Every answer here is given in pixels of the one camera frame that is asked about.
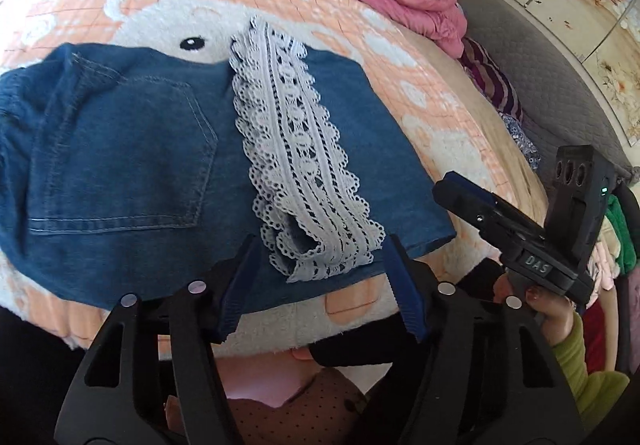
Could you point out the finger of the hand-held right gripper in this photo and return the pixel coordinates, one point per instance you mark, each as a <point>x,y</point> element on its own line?
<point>475,210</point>

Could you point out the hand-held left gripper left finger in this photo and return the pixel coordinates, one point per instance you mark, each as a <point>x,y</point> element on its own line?
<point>240,285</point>

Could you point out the blue denim pants with lace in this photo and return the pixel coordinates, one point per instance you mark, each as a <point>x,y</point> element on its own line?
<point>125,150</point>

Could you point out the person's right hand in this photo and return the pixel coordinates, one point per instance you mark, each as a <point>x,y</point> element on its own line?
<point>555,317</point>

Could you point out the purple striped pillow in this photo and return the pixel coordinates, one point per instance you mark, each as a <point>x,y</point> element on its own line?
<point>487,80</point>

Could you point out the person's legs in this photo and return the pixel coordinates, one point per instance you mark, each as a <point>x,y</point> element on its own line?
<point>260,380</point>

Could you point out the green cloth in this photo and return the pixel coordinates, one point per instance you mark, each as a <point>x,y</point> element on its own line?
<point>622,235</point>

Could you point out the peach printed fleece blanket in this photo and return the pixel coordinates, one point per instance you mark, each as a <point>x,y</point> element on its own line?
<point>150,0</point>

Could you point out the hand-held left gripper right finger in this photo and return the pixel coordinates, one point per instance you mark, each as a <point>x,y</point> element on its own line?
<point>405,285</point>

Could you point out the beige bed sheet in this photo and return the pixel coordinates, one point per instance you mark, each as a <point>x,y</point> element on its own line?
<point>505,160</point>

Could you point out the blue patterned pillow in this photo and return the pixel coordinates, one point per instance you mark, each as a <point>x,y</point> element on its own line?
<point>522,140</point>

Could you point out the grey padded headboard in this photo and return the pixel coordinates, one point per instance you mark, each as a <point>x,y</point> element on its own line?
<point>540,75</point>

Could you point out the person's right forearm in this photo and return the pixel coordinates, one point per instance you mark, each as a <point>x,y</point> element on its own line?
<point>590,385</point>

